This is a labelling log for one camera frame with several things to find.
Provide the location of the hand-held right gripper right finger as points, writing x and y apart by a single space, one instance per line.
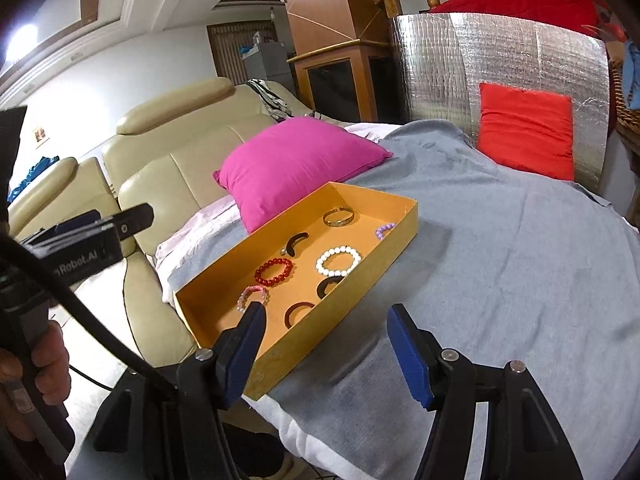
407 355

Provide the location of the orange cardboard box tray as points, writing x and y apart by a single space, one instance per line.
220 292

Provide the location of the striped cloth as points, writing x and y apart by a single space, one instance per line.
270 100

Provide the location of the gold metal bangle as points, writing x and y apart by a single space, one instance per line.
337 223

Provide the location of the small red square pillow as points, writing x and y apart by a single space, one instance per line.
525 130

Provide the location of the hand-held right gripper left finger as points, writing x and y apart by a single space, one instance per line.
247 350

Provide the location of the dark red bangle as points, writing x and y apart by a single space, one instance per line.
289 316

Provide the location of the small wall frame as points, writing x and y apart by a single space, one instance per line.
40 135

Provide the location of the grey refrigerator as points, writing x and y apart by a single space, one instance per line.
267 62

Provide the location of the wooden cabinet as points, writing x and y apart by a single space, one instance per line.
350 5

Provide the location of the beige leather sofa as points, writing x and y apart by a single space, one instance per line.
165 160

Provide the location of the wicker basket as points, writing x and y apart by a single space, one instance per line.
627 110

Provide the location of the silver foil insulation board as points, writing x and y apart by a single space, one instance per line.
500 45

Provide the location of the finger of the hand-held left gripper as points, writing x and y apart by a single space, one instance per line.
135 221

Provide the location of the brown wooden door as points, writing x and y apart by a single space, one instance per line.
225 50

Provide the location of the black bangle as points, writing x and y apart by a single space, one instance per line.
322 285
300 237

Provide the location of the blue cloth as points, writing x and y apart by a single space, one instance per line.
632 75

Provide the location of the blue garment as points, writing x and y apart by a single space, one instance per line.
35 170

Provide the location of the person's left hand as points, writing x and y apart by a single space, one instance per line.
52 365

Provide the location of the ceiling light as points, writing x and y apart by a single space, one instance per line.
22 42

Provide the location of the pink pillow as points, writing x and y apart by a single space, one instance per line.
300 160

